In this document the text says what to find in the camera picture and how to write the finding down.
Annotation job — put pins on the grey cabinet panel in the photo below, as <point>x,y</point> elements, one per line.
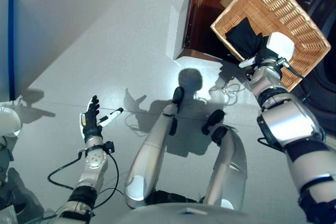
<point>10,51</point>

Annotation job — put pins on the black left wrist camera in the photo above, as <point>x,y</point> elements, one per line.
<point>109,147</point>

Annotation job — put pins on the rectangular wicker basket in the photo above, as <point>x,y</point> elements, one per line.
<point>288,11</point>

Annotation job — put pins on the robot silver leg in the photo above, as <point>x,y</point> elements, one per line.
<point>149,155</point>
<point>231,155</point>

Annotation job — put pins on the robot right silver leg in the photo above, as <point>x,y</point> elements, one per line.
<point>231,155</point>

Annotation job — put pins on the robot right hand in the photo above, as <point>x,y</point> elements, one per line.
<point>281,45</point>

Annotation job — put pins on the large black garment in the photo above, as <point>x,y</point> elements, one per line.
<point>244,37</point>

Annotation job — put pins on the robot left silver leg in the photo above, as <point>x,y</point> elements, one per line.
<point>149,155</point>

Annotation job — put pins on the robot grey torso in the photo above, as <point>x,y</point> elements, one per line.
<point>210,214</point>

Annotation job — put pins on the white rounded object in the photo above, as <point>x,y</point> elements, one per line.
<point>9,121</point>

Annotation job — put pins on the robot right silver arm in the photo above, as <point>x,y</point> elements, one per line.
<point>288,124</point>

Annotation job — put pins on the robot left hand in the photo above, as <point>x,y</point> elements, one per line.
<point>90,124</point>

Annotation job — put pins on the grey front-load washing machine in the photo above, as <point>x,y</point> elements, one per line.
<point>325,77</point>

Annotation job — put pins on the robot left silver arm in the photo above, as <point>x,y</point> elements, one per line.
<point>93,163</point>

